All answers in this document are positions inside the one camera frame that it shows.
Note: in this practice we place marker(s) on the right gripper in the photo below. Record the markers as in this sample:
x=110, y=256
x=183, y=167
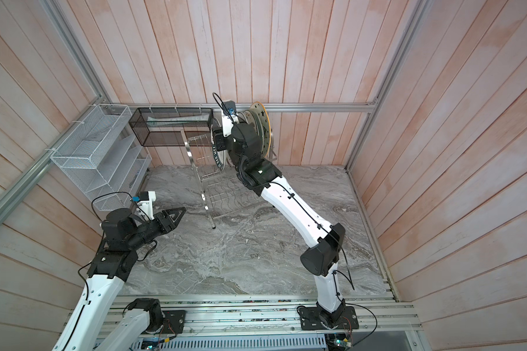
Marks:
x=221, y=140

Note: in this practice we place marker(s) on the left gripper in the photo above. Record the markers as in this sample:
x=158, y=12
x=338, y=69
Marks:
x=171, y=224

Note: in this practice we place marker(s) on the white plate dark green rim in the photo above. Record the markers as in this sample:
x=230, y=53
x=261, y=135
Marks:
x=219, y=157

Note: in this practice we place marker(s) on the mint green flower plate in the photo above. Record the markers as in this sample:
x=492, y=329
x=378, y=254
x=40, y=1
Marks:
x=255, y=121

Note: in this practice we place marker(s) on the star pattern orange rim plate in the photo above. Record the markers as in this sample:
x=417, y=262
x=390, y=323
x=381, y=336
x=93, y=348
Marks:
x=267, y=143

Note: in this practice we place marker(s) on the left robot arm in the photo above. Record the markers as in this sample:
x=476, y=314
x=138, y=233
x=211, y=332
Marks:
x=125, y=233

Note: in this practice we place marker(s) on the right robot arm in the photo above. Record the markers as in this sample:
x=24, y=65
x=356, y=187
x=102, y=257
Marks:
x=324, y=240

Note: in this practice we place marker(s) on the steel two-tier dish rack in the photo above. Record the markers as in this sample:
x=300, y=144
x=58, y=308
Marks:
x=222, y=194

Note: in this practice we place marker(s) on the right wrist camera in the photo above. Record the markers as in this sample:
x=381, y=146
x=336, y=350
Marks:
x=229, y=118

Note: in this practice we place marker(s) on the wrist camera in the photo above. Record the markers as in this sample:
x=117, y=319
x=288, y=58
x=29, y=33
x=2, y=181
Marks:
x=144, y=203
x=229, y=118

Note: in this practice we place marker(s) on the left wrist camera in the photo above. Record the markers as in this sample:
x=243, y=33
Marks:
x=144, y=203

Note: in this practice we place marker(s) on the black mesh wall basket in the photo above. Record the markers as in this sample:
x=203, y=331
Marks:
x=169, y=127

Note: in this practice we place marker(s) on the horizontal aluminium wall bar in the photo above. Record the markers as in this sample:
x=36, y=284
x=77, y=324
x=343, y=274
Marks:
x=282, y=107

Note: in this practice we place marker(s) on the white wire mesh shelf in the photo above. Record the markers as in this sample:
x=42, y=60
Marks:
x=107, y=165

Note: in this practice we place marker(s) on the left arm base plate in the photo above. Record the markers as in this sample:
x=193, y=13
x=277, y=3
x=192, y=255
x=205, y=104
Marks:
x=155, y=321

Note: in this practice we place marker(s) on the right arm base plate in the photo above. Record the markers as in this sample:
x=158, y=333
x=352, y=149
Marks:
x=317, y=318

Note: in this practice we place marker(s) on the left aluminium frame bar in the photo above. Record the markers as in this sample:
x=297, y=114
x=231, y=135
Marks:
x=24, y=184

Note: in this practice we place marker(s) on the aluminium frame bar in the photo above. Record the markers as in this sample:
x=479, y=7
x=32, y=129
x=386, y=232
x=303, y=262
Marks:
x=390, y=51
x=24, y=184

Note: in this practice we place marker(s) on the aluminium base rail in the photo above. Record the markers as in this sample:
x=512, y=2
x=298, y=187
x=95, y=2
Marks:
x=220, y=315

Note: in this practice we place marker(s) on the right aluminium frame bar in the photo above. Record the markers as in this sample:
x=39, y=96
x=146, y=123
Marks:
x=390, y=51

